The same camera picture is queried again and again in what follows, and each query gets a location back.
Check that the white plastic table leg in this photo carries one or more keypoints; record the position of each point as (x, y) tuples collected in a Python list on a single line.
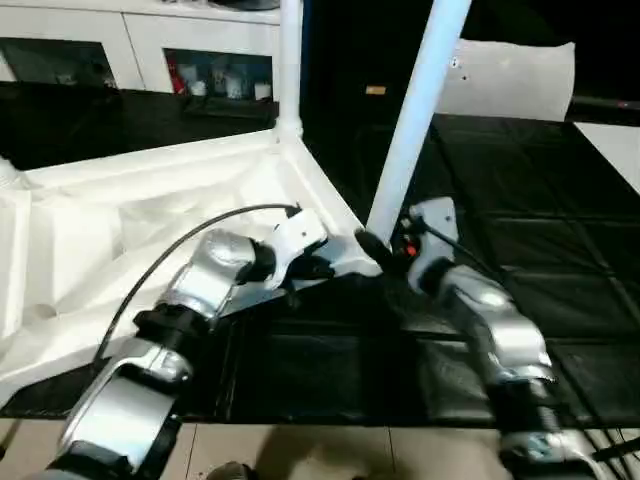
[(290, 65), (7, 175), (415, 115)]

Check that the white plastic table top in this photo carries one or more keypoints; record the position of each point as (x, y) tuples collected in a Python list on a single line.
[(100, 200)]

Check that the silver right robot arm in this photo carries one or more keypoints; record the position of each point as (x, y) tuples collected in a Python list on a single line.
[(500, 320)]

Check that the black padded mat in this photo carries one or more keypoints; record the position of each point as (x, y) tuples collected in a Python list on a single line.
[(525, 200)]

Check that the white curved plastic panel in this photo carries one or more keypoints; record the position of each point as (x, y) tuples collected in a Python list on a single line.
[(515, 80)]

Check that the white ceramic cup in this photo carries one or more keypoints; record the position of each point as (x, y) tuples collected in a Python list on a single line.
[(199, 89)]

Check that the dark left robot foot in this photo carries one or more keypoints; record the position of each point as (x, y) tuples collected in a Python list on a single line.
[(231, 471)]

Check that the white flat board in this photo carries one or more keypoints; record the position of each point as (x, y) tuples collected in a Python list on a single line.
[(612, 150)]

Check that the white glass-door cabinet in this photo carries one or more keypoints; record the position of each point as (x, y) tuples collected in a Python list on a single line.
[(135, 35)]

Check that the black metal rod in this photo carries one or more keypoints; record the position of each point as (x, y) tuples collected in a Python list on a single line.
[(617, 447)]

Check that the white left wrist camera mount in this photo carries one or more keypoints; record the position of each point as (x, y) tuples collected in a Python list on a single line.
[(300, 232)]

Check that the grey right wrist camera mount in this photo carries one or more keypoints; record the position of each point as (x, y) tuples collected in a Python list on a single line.
[(437, 225)]

